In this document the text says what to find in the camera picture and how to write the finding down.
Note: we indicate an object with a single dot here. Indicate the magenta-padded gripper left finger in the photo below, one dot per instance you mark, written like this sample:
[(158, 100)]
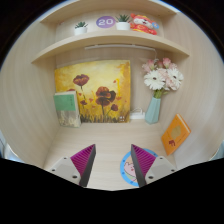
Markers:
[(71, 168)]

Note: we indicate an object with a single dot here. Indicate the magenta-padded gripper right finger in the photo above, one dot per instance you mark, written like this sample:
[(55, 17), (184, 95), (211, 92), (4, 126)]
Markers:
[(155, 167)]

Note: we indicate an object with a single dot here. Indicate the round blue-rimmed cartoon mouse pad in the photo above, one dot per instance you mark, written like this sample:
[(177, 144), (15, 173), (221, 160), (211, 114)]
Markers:
[(128, 170)]

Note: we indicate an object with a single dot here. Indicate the orange book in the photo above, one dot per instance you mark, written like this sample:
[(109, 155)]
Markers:
[(175, 133)]

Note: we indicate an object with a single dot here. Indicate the white power strip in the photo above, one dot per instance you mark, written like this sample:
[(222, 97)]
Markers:
[(137, 115)]

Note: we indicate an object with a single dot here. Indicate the pale teal faceted vase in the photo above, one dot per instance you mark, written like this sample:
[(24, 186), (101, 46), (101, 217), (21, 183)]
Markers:
[(153, 111)]

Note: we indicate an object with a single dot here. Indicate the green and beige book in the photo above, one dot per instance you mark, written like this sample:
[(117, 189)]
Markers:
[(66, 110)]

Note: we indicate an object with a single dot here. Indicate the yellow poppy flower painting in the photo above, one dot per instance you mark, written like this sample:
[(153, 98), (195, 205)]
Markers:
[(100, 83)]

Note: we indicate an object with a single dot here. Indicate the pink and white flower bouquet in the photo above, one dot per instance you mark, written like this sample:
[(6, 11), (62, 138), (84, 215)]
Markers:
[(163, 78)]

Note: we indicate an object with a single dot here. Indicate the light wooden shelf unit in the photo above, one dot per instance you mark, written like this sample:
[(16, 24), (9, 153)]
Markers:
[(110, 38)]

